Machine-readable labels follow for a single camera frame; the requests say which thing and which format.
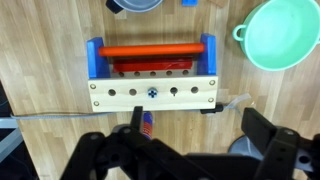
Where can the red toy plank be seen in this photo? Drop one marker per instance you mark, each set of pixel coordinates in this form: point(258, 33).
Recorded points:
point(150, 65)

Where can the clear tape strip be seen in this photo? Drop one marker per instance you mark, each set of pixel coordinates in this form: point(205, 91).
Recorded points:
point(236, 101)

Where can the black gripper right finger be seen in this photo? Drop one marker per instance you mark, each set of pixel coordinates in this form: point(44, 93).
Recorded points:
point(280, 153)

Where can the wooden toy toolbox blue ends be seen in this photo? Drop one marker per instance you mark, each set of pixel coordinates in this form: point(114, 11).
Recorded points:
point(126, 96)

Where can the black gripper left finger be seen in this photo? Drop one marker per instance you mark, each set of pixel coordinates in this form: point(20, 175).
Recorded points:
point(100, 156)

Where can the grey toy cooking pot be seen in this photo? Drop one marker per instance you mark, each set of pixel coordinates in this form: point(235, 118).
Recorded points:
point(136, 5)

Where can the mint green plastic bowl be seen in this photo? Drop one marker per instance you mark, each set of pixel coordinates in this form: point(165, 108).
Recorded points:
point(283, 33)

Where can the blue grey toy bolt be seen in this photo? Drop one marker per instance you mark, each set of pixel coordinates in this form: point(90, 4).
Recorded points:
point(152, 93)

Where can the blue studded toy brick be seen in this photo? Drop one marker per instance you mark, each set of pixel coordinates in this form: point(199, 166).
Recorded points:
point(190, 2)

